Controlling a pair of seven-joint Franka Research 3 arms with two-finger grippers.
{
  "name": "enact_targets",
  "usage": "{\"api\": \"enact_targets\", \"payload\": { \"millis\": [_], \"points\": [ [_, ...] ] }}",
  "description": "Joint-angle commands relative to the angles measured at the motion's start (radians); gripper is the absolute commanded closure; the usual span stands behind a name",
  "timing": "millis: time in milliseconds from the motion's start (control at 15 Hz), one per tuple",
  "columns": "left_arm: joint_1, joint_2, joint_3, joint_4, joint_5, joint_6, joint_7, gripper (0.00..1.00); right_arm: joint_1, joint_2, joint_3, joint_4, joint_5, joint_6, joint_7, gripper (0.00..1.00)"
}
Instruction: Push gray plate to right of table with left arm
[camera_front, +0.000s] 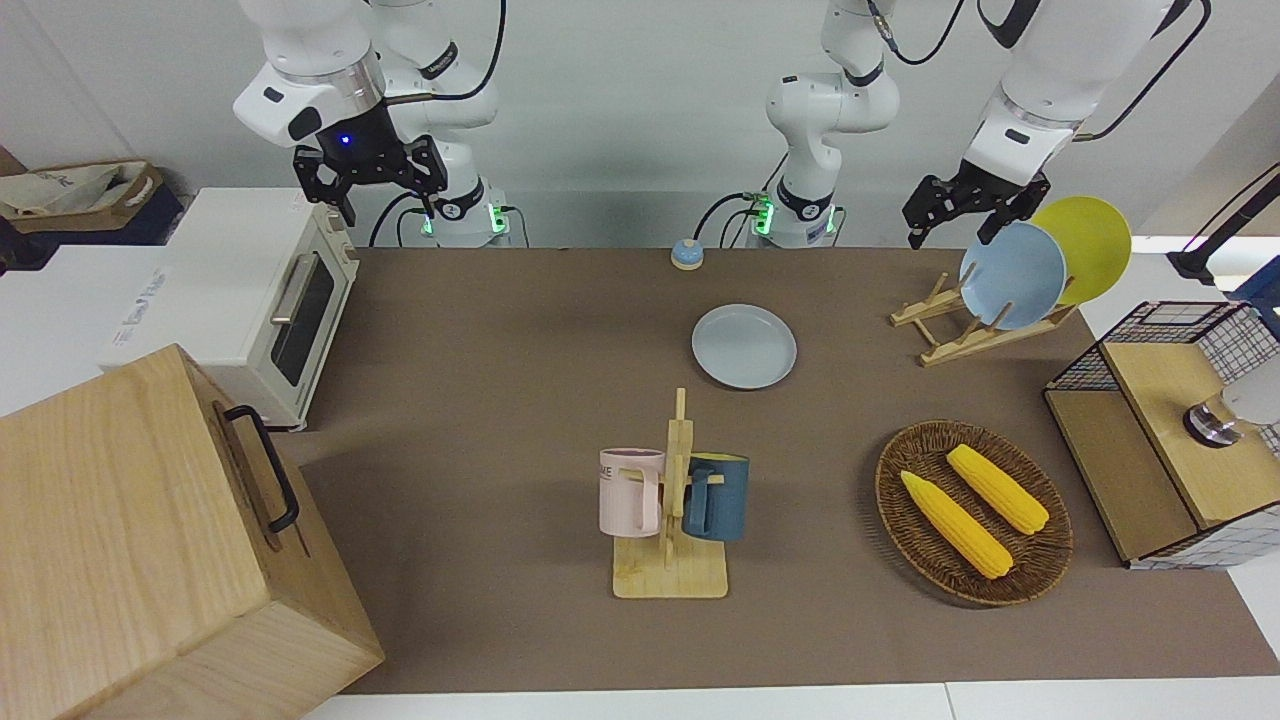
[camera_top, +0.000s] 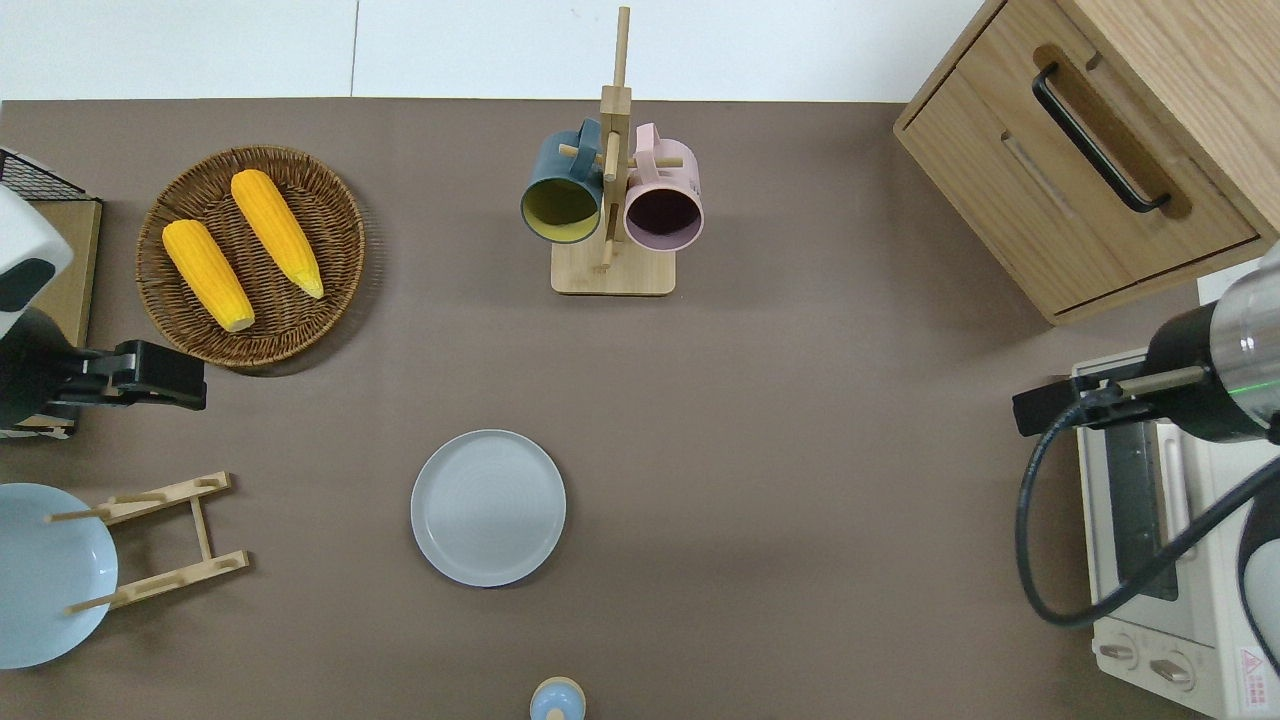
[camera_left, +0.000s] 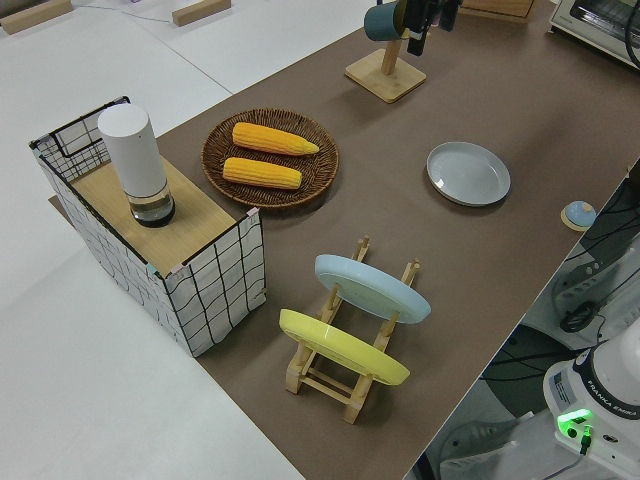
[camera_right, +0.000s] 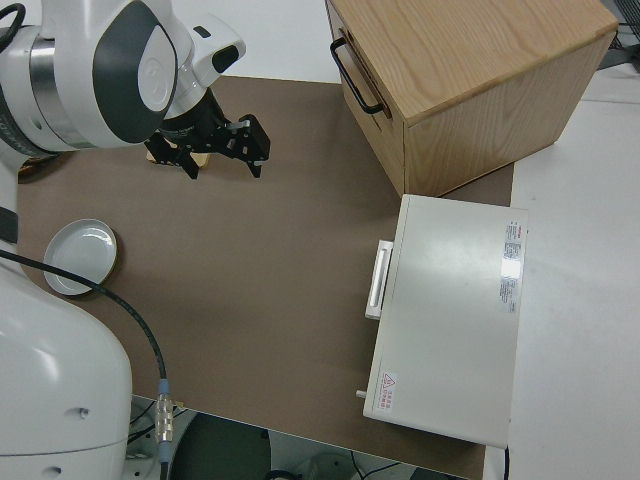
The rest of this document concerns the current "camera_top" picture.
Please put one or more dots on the yellow corn cob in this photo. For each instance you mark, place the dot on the yellow corn cob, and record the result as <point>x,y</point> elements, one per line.
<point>208,275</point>
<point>277,232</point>

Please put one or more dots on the light blue plate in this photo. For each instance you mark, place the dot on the light blue plate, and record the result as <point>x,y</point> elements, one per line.
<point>40,590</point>

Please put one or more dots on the wooden plate rack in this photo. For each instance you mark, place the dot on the wooden plate rack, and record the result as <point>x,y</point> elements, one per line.
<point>203,530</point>

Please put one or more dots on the wooden board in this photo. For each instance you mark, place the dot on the wooden board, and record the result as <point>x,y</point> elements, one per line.
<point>75,280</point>

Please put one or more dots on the brown table mat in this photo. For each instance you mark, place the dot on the brown table mat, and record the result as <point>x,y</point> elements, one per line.
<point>800,450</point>

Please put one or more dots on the gray round plate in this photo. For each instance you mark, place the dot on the gray round plate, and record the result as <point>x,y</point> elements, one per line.
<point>488,508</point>

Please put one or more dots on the round wicker basket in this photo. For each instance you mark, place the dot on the round wicker basket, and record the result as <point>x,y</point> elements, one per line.
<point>320,200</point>

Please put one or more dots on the wooden drawer cabinet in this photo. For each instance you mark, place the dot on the wooden drawer cabinet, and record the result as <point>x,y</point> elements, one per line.
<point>1000,180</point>

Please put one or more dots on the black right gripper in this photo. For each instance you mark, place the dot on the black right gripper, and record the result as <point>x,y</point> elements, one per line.
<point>1045,410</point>

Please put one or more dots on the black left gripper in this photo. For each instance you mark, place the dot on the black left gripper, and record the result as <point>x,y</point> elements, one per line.
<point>155,375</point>

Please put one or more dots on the white oven knob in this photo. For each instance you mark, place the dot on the white oven knob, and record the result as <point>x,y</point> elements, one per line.
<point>1118,655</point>
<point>1172,670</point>

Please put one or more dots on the small light blue bottle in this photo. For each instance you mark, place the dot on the small light blue bottle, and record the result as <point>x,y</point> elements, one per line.
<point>557,705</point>

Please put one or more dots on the teal mug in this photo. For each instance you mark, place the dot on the teal mug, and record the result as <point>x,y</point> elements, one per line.
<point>545,170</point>

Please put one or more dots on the wooden mug tree stand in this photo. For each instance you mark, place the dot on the wooden mug tree stand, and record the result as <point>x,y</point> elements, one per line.
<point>613,270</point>

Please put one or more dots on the pink mug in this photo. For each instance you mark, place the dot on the pink mug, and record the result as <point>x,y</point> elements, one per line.
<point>680,175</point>

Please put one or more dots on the white toaster oven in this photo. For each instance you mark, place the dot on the white toaster oven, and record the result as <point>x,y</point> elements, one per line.
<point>1200,620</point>

